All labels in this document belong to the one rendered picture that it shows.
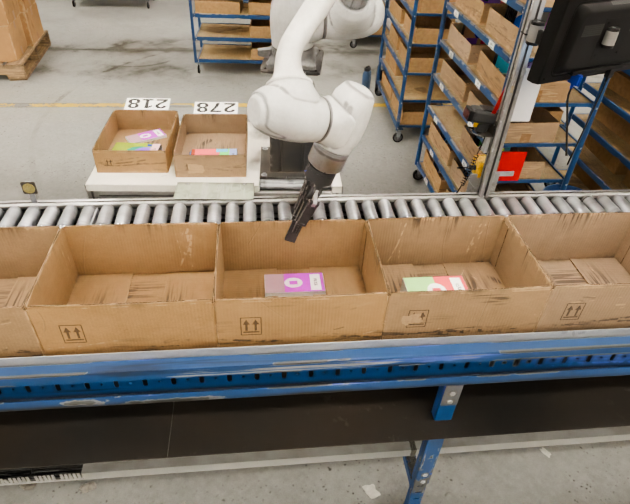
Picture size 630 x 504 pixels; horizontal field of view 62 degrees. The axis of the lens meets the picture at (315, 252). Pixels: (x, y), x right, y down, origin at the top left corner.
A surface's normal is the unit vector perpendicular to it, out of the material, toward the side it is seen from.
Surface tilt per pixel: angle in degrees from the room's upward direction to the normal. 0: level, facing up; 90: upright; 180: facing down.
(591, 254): 89
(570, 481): 0
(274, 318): 90
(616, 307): 91
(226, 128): 88
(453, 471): 0
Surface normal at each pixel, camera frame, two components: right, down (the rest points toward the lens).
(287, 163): 0.06, 0.62
